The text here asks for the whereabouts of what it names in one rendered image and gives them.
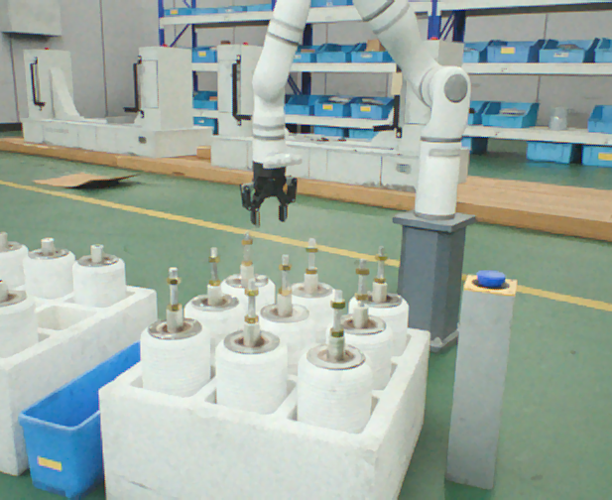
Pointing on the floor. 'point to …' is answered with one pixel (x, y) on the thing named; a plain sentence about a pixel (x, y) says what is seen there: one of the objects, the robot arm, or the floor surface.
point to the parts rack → (429, 39)
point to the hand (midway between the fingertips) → (269, 218)
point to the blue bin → (72, 430)
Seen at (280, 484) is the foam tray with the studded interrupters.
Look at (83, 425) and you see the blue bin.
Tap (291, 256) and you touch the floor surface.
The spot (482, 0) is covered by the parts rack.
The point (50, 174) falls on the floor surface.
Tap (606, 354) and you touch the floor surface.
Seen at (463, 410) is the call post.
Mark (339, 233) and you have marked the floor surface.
